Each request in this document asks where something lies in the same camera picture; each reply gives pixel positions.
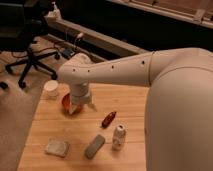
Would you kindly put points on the white patterned bottle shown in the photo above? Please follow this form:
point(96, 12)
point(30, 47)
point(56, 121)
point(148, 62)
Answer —
point(119, 137)

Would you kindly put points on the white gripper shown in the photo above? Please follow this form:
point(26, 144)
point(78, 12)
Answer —
point(80, 94)

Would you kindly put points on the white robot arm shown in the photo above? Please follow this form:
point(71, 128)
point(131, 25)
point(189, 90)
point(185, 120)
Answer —
point(179, 107)

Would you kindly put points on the grey-white sponge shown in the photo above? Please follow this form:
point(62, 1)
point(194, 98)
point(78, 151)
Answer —
point(57, 147)

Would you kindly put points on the grey rectangular block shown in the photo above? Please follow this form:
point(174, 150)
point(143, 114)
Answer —
point(94, 146)

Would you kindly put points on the white spray bottle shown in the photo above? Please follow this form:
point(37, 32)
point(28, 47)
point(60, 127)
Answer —
point(55, 13)

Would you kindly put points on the black office chair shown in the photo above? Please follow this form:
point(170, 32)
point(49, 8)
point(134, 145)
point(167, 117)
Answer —
point(20, 22)

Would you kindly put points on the red-brown oblong object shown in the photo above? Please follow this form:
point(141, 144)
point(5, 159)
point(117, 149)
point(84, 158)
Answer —
point(108, 119)

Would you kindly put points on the blue electronic box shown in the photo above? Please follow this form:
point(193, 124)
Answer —
point(67, 53)

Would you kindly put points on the white paper cup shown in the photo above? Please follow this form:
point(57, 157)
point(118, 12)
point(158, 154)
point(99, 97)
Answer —
point(51, 88)

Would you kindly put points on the orange-red bowl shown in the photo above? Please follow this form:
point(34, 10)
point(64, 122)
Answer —
point(66, 104)

